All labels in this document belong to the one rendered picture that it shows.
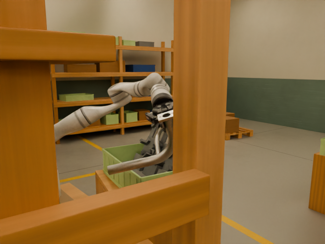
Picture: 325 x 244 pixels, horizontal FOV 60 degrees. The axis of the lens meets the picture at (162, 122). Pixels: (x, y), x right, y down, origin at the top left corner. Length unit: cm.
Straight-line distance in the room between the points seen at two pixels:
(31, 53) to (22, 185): 19
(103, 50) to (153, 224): 32
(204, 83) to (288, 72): 750
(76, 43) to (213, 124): 36
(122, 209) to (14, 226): 16
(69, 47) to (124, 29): 681
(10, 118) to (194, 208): 37
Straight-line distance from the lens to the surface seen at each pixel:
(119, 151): 201
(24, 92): 45
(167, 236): 163
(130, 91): 125
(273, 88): 830
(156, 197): 53
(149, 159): 91
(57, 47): 42
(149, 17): 764
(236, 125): 635
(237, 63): 908
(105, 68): 638
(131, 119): 672
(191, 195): 58
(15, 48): 41
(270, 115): 840
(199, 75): 60
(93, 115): 137
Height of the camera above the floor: 149
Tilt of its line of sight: 11 degrees down
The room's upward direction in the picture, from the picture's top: straight up
